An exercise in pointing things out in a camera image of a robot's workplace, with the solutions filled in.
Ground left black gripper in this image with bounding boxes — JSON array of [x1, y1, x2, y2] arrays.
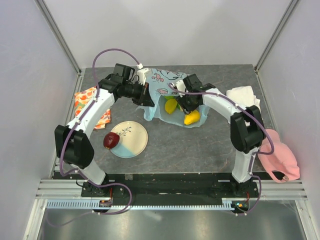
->
[[123, 80, 155, 108]]

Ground light blue plastic bag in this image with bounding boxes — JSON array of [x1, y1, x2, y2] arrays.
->
[[139, 68, 209, 128]]

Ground red fake apple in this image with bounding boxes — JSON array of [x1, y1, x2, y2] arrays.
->
[[103, 132, 120, 149]]

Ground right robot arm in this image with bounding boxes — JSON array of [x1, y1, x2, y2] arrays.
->
[[168, 74, 266, 197]]

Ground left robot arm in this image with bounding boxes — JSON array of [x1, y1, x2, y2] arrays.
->
[[54, 64, 155, 197]]

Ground yellow fake lemon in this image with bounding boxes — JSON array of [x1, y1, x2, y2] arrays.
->
[[183, 110, 201, 126]]

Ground yellow fake mango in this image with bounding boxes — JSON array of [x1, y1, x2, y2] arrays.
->
[[164, 98, 178, 114]]

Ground cream and blue plate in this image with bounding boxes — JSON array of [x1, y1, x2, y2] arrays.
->
[[110, 121, 149, 159]]

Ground white folded cloth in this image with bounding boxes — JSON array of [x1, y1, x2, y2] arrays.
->
[[226, 86, 261, 111]]

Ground floral orange napkin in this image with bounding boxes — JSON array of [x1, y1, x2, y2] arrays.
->
[[74, 87, 112, 130]]

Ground pink cap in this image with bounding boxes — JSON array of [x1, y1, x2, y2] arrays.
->
[[258, 129, 300, 183]]

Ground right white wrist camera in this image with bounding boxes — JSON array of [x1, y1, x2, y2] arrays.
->
[[173, 79, 186, 94]]

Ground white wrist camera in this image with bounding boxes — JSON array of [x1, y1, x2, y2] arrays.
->
[[173, 79, 186, 94], [136, 63, 152, 86]]

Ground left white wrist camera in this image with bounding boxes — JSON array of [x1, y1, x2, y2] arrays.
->
[[136, 63, 152, 86]]

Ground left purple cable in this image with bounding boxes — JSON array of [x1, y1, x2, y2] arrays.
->
[[46, 48, 143, 227]]

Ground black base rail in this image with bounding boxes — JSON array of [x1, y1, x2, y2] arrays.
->
[[81, 172, 260, 199]]

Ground slotted cable duct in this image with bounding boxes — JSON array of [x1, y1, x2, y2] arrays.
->
[[47, 199, 244, 211]]

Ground left aluminium frame post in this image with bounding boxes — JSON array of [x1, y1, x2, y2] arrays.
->
[[34, 0, 82, 75]]

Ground aluminium frame post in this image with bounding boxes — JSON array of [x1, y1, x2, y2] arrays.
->
[[254, 0, 300, 74], [34, 0, 82, 75]]

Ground right aluminium frame post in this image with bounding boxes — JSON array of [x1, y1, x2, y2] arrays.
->
[[254, 0, 300, 74]]

